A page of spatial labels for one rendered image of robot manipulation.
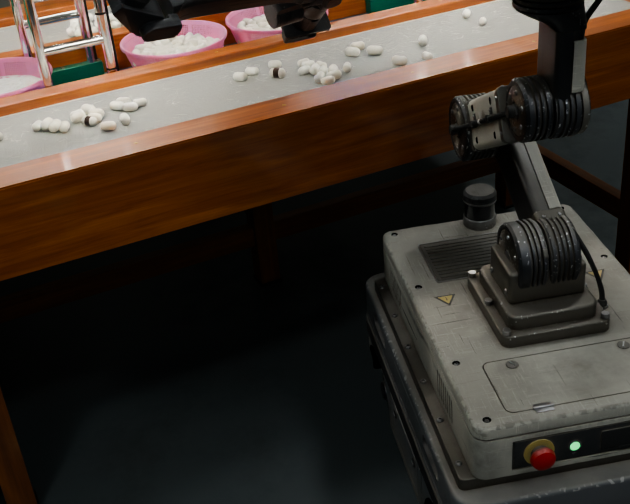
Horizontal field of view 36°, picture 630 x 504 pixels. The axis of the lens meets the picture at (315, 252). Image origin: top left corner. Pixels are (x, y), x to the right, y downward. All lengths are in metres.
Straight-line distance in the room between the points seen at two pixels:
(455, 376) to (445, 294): 0.25
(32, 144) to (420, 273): 0.83
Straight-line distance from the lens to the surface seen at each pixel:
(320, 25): 2.00
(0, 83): 2.46
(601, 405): 1.63
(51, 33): 2.77
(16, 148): 2.06
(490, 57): 2.18
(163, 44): 2.56
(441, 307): 1.83
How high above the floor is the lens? 1.51
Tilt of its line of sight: 31 degrees down
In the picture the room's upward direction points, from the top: 5 degrees counter-clockwise
